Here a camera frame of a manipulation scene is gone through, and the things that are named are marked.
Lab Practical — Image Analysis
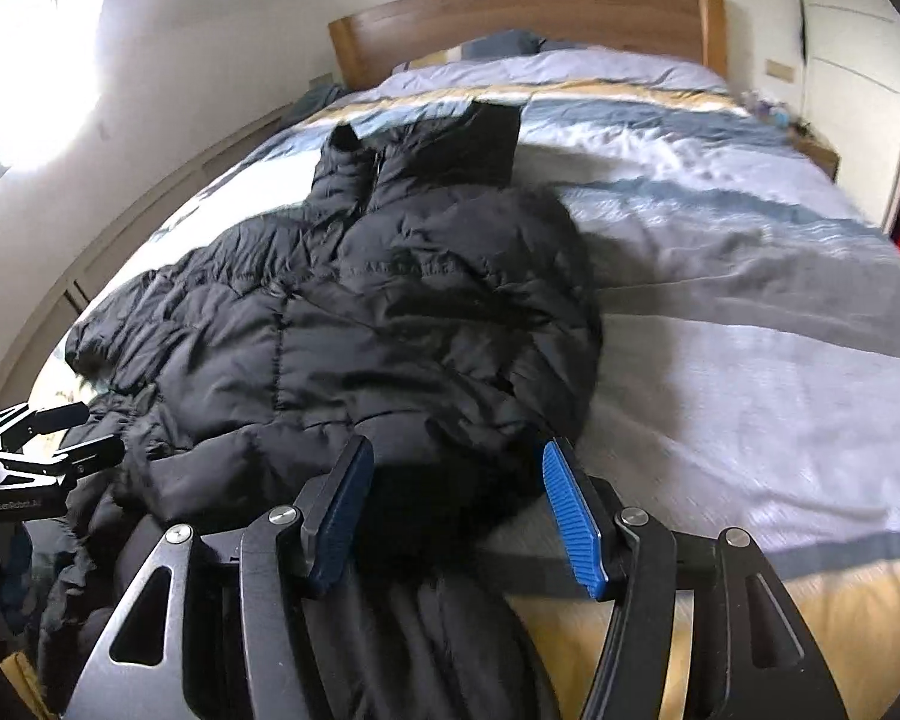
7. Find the black puffer jacket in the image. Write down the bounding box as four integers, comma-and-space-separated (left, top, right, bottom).
36, 100, 607, 720

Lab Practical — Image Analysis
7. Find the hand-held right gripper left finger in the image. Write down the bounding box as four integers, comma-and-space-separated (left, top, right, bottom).
66, 433, 377, 720

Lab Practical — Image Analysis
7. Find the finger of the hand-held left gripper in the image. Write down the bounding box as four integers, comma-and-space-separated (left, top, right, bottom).
0, 401, 91, 445
0, 433, 126, 482

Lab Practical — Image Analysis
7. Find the white wardrobe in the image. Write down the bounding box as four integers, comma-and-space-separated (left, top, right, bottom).
793, 0, 900, 237

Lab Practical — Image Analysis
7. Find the wooden nightstand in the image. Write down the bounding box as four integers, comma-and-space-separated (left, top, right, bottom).
791, 127, 842, 182

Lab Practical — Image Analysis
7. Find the striped duvet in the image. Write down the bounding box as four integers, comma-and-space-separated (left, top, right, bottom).
34, 45, 900, 720

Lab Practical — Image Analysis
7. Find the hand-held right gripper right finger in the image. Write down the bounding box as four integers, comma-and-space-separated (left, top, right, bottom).
541, 436, 850, 720

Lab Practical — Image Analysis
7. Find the wooden headboard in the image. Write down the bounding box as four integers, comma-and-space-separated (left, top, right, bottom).
328, 0, 728, 93

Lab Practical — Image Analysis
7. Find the blue pillow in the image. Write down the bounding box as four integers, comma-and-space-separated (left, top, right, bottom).
461, 28, 545, 62

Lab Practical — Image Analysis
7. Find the bright window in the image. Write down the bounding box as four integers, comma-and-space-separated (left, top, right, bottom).
0, 0, 132, 211

